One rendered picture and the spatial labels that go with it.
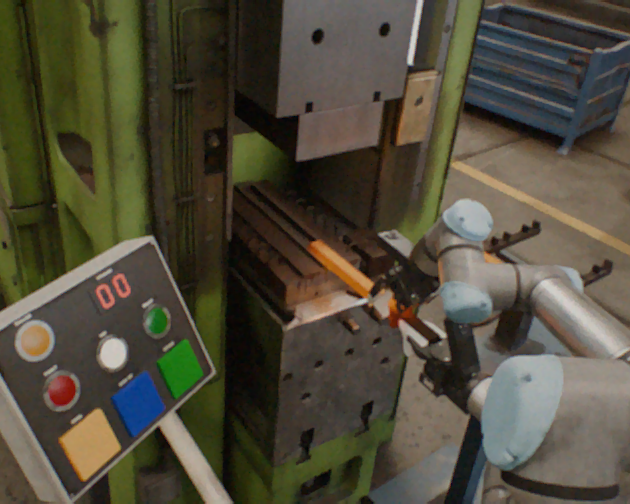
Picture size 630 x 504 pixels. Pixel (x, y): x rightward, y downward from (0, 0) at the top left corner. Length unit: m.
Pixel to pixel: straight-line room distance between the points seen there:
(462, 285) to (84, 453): 0.62
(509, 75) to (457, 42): 3.46
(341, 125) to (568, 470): 0.82
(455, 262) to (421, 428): 1.52
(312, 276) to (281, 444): 0.45
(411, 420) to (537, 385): 1.88
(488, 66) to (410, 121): 3.60
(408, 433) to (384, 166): 1.17
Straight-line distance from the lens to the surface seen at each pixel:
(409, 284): 1.27
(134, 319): 1.15
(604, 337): 0.92
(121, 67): 1.24
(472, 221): 1.12
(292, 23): 1.19
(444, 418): 2.62
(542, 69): 5.04
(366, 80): 1.33
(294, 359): 1.51
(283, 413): 1.62
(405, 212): 1.80
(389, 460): 2.43
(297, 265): 1.49
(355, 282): 1.42
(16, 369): 1.04
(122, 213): 1.35
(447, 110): 1.75
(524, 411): 0.71
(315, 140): 1.31
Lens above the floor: 1.83
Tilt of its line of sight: 33 degrees down
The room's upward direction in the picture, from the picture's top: 6 degrees clockwise
